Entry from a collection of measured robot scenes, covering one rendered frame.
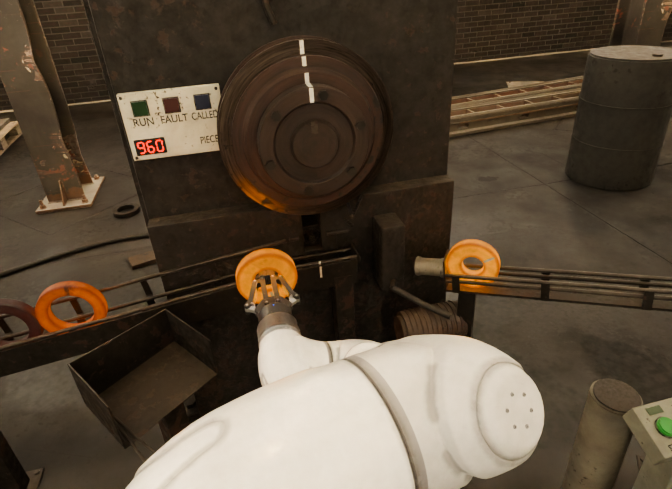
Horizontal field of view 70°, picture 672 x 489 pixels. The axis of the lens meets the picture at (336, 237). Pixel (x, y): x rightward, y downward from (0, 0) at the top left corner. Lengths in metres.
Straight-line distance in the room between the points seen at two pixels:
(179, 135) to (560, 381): 1.69
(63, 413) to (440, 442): 2.04
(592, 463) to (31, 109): 3.78
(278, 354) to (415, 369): 0.57
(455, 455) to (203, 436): 0.18
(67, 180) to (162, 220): 2.70
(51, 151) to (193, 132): 2.77
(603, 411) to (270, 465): 1.17
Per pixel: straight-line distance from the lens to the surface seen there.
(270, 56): 1.24
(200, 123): 1.41
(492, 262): 1.46
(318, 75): 1.23
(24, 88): 4.03
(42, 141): 4.11
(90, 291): 1.53
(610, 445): 1.51
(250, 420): 0.36
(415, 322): 1.54
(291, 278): 1.23
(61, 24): 7.57
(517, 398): 0.39
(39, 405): 2.41
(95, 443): 2.15
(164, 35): 1.39
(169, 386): 1.34
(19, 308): 1.61
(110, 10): 1.40
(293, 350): 0.94
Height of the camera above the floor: 1.51
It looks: 30 degrees down
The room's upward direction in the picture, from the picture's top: 4 degrees counter-clockwise
